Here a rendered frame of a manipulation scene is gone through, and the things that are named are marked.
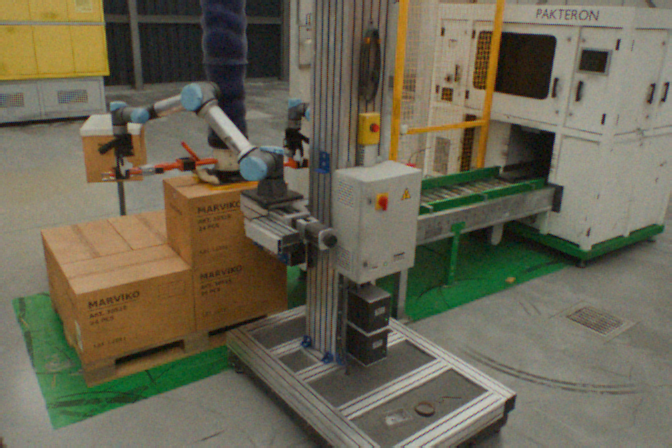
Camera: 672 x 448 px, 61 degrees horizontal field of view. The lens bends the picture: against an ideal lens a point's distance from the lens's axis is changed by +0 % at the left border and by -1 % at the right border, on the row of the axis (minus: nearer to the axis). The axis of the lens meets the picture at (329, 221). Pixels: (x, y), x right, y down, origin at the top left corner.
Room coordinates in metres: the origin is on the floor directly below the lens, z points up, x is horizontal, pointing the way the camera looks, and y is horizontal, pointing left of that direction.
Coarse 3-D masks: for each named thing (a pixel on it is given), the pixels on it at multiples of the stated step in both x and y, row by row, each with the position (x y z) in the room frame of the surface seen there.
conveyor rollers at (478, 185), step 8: (456, 184) 4.62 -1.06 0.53; (464, 184) 4.66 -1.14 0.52; (472, 184) 4.60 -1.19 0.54; (480, 184) 4.63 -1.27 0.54; (488, 184) 4.63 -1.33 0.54; (496, 184) 4.62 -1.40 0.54; (504, 184) 4.65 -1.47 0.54; (424, 192) 4.31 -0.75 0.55; (432, 192) 4.34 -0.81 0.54; (440, 192) 4.38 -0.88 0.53; (448, 192) 4.34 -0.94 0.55; (456, 192) 4.37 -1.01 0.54; (464, 192) 4.41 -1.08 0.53; (472, 192) 4.36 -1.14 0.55; (424, 200) 4.15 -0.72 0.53; (432, 200) 4.11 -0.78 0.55
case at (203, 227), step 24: (168, 192) 3.06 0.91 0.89; (192, 192) 2.91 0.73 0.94; (216, 192) 2.92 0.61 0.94; (240, 192) 2.98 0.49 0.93; (168, 216) 3.09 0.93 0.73; (192, 216) 2.82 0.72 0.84; (216, 216) 2.90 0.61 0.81; (240, 216) 2.98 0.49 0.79; (168, 240) 3.12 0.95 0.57; (192, 240) 2.82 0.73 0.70; (216, 240) 2.90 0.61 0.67; (240, 240) 2.98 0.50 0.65; (192, 264) 2.82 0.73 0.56
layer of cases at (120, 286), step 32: (96, 224) 3.41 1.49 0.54; (128, 224) 3.43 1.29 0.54; (160, 224) 3.45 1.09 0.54; (64, 256) 2.91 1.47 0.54; (96, 256) 2.92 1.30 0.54; (128, 256) 2.93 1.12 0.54; (160, 256) 2.95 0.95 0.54; (256, 256) 3.04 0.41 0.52; (64, 288) 2.75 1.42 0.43; (96, 288) 2.54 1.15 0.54; (128, 288) 2.62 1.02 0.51; (160, 288) 2.71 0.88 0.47; (192, 288) 2.81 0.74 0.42; (224, 288) 2.92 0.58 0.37; (256, 288) 3.04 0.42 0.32; (96, 320) 2.52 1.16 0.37; (128, 320) 2.61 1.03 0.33; (160, 320) 2.70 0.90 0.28; (192, 320) 2.81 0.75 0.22; (224, 320) 2.92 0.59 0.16; (96, 352) 2.51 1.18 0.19
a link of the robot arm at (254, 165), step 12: (192, 84) 2.60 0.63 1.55; (204, 84) 2.65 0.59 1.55; (180, 96) 2.60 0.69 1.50; (192, 96) 2.57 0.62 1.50; (204, 96) 2.58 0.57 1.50; (216, 96) 2.68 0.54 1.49; (192, 108) 2.56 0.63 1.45; (204, 108) 2.56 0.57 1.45; (216, 108) 2.59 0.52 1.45; (216, 120) 2.55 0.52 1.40; (228, 120) 2.57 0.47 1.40; (216, 132) 2.56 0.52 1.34; (228, 132) 2.53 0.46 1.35; (240, 132) 2.57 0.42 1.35; (228, 144) 2.53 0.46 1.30; (240, 144) 2.52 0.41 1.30; (240, 156) 2.49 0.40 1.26; (252, 156) 2.47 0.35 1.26; (264, 156) 2.52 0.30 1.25; (240, 168) 2.47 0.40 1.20; (252, 168) 2.46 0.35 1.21; (264, 168) 2.46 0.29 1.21; (252, 180) 2.47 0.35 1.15
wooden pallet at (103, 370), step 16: (64, 320) 2.90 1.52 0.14; (240, 320) 2.97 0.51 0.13; (192, 336) 2.80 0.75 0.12; (208, 336) 2.85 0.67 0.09; (224, 336) 2.97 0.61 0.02; (128, 352) 2.59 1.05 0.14; (160, 352) 2.78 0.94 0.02; (176, 352) 2.78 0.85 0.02; (192, 352) 2.80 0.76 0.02; (96, 368) 2.50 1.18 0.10; (112, 368) 2.54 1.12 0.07; (128, 368) 2.62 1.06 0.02; (144, 368) 2.64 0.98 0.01; (96, 384) 2.49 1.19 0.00
